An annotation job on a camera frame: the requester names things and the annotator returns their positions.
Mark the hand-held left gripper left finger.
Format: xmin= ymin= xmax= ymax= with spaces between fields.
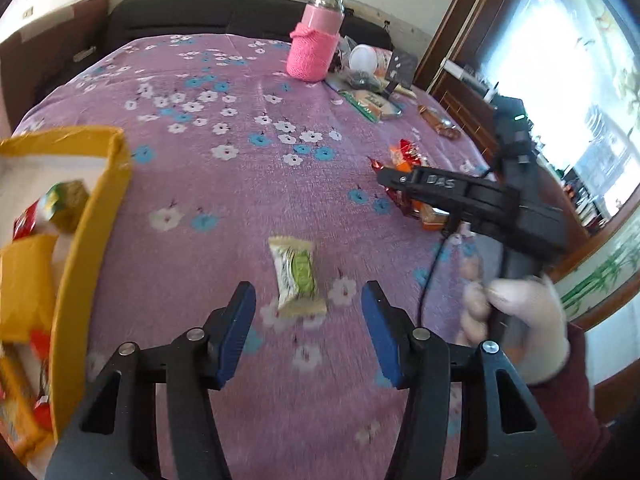
xmin=47 ymin=281 xmax=257 ymax=480

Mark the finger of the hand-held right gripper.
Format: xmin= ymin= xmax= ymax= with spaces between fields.
xmin=376 ymin=167 xmax=424 ymax=202

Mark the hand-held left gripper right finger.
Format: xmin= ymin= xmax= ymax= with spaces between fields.
xmin=361 ymin=280 xmax=576 ymax=480

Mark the pile of small candies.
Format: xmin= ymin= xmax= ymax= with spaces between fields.
xmin=369 ymin=139 xmax=451 ymax=232

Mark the green white small snack packet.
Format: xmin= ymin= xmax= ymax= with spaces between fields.
xmin=267 ymin=235 xmax=328 ymax=320

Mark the yellow cardboard box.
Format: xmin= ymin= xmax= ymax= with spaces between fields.
xmin=0 ymin=126 xmax=133 ymax=461

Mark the yellow snack packet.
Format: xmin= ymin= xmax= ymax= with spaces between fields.
xmin=0 ymin=234 xmax=58 ymax=343

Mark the orange snack packet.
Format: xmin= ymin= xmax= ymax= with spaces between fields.
xmin=0 ymin=355 xmax=51 ymax=461

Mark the large red snack packet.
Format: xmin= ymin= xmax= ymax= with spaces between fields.
xmin=12 ymin=200 xmax=51 ymax=241

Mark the person's right forearm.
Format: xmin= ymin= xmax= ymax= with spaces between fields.
xmin=525 ymin=324 xmax=617 ymax=478

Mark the person's right hand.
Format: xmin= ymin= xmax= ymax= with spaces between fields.
xmin=459 ymin=259 xmax=572 ymax=387

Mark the brown wrapped snack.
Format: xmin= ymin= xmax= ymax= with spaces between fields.
xmin=419 ymin=105 xmax=461 ymax=140

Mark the green white flat packet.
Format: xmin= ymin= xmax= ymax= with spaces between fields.
xmin=340 ymin=87 xmax=403 ymax=123

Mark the wooden cabinet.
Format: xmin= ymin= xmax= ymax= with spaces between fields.
xmin=430 ymin=60 xmax=593 ymax=281

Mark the bamboo print panel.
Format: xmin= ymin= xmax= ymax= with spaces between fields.
xmin=555 ymin=230 xmax=640 ymax=331

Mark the dark plastic bag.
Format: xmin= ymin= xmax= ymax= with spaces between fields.
xmin=342 ymin=71 xmax=383 ymax=90

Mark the white device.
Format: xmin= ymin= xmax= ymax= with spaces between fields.
xmin=442 ymin=59 xmax=493 ymax=98

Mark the white cup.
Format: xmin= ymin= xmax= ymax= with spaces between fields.
xmin=348 ymin=44 xmax=378 ymax=73

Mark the purple floral tablecloth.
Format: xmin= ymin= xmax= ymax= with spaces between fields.
xmin=10 ymin=34 xmax=506 ymax=480

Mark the pink knitted-sleeve bottle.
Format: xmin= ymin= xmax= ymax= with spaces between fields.
xmin=286 ymin=0 xmax=347 ymax=83

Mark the glass window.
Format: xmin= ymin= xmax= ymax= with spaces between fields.
xmin=475 ymin=0 xmax=640 ymax=231

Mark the black sofa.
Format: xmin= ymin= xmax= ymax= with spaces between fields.
xmin=107 ymin=0 xmax=396 ymax=53

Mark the black cable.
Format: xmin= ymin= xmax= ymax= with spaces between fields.
xmin=417 ymin=220 xmax=461 ymax=323

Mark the cream handled tool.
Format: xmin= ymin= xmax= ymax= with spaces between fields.
xmin=382 ymin=82 xmax=418 ymax=101

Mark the wooden door frame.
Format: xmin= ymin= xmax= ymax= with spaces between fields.
xmin=412 ymin=0 xmax=538 ymax=91

